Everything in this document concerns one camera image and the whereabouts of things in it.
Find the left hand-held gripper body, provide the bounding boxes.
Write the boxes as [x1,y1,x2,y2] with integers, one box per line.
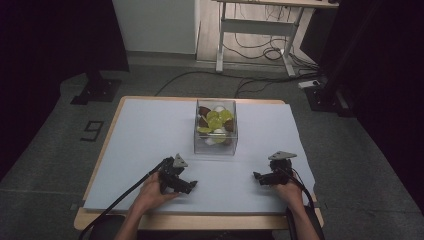
[158,153,190,195]

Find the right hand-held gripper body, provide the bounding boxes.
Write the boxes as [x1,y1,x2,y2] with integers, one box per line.
[266,150,298,187]

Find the clear acrylic box case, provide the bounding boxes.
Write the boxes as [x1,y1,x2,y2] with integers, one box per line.
[193,98,239,157]

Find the pile of coffee capsules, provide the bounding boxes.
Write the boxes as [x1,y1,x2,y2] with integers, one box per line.
[197,105,236,147]

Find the person's right hand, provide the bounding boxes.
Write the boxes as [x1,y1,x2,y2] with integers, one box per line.
[271,172,306,211]

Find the person's left hand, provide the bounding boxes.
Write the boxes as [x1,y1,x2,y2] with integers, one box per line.
[132,172,181,215]

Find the wooden table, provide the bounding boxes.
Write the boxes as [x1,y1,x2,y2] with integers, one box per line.
[73,95,325,232]

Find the light blue table sheet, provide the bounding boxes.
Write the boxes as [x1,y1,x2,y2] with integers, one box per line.
[83,98,316,215]

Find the black stand base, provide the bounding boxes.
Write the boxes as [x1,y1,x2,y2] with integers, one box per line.
[70,71,123,106]
[304,84,356,118]

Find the white power strip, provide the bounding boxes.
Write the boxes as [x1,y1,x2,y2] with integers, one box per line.
[297,79,322,90]

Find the dark curtain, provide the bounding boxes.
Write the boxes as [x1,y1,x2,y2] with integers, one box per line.
[0,0,131,183]
[311,0,424,216]

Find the white cabinet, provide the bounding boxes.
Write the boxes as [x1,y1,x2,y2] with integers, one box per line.
[111,0,201,56]

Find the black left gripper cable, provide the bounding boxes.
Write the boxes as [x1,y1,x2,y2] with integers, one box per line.
[78,159,168,240]

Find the long black floor cable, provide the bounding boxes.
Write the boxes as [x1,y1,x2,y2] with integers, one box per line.
[154,69,322,98]

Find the tangle of black cables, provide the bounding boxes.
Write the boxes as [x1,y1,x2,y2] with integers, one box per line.
[222,31,322,73]

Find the white desk frame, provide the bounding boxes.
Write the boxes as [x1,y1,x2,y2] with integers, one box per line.
[213,0,340,79]

